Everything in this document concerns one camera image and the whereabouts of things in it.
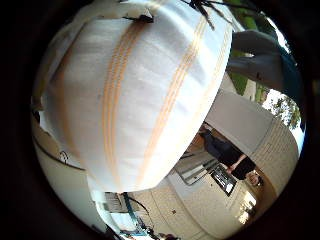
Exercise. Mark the person in teal shirt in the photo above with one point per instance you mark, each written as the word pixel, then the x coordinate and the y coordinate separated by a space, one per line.
pixel 260 60

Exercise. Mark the person in black shirt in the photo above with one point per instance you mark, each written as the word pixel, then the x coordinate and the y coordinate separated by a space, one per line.
pixel 230 156

